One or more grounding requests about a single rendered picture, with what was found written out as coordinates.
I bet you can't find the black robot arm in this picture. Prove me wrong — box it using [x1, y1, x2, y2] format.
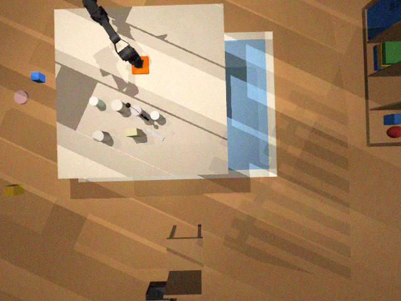
[82, 0, 143, 68]

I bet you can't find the glass french press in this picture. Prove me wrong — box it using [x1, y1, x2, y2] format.
[125, 103, 149, 120]

